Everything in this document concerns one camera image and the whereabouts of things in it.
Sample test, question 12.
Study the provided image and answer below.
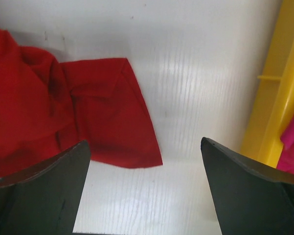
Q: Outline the red t-shirt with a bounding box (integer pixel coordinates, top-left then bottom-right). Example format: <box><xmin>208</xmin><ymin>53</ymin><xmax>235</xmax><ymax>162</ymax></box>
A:
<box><xmin>0</xmin><ymin>29</ymin><xmax>162</xmax><ymax>178</ymax></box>

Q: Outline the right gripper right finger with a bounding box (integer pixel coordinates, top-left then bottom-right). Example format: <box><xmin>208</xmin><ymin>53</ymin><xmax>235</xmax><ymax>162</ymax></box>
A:
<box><xmin>201</xmin><ymin>137</ymin><xmax>294</xmax><ymax>235</ymax></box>

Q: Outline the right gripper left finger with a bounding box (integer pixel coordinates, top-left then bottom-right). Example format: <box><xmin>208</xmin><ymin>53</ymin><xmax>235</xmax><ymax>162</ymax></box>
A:
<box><xmin>0</xmin><ymin>141</ymin><xmax>90</xmax><ymax>235</ymax></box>

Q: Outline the yellow plastic bin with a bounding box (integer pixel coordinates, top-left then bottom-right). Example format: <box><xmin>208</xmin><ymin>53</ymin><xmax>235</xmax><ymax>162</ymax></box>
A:
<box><xmin>240</xmin><ymin>0</ymin><xmax>294</xmax><ymax>168</ymax></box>

